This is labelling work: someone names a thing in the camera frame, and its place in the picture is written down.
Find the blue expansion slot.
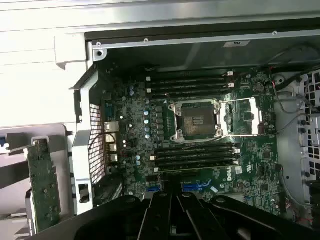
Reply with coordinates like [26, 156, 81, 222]
[146, 180, 213, 194]

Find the long black expansion slot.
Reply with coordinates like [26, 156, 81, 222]
[159, 170, 198, 179]

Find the black RAM slot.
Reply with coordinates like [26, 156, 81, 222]
[149, 77, 232, 87]
[149, 151, 240, 161]
[146, 82, 235, 94]
[153, 146, 237, 154]
[149, 89, 230, 100]
[154, 163, 238, 172]
[154, 157, 237, 166]
[146, 71, 235, 82]

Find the green motherboard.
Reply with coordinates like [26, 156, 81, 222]
[99, 66, 285, 218]

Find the CPU socket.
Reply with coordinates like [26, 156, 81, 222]
[168, 99, 224, 145]

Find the silver socket cover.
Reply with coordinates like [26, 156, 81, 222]
[219, 96, 264, 138]

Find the silver disk bay cage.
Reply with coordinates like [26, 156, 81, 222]
[273, 68, 320, 227]

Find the grey parts rack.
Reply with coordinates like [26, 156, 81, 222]
[0, 123, 76, 240]

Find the black and silver PC case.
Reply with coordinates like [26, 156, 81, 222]
[53, 17, 320, 240]

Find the beige case corner handle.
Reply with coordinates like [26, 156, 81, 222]
[54, 33, 89, 71]

